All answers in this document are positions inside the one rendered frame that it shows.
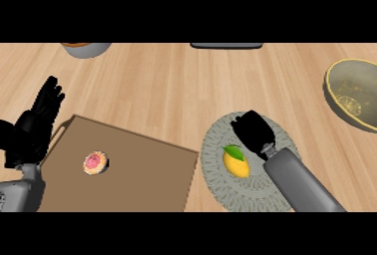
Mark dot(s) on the grey woven round placemat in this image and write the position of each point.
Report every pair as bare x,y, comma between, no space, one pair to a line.
235,179

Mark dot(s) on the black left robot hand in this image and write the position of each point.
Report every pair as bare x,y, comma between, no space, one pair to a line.
33,131

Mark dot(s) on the grey bowl with yellow rim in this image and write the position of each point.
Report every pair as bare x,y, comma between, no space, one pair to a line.
353,93

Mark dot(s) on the brown cutting board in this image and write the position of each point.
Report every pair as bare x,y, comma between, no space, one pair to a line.
123,169

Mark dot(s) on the grey cup with brown contents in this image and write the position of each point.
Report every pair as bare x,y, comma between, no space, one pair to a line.
86,49

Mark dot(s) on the yellow fruit with green leaf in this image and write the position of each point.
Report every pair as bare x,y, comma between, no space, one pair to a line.
235,161

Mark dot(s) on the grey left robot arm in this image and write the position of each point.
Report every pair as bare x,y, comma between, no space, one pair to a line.
21,192

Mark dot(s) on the pink frosted cupcake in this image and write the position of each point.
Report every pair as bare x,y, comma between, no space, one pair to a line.
95,162

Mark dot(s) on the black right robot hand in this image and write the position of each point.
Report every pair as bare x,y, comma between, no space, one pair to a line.
254,132

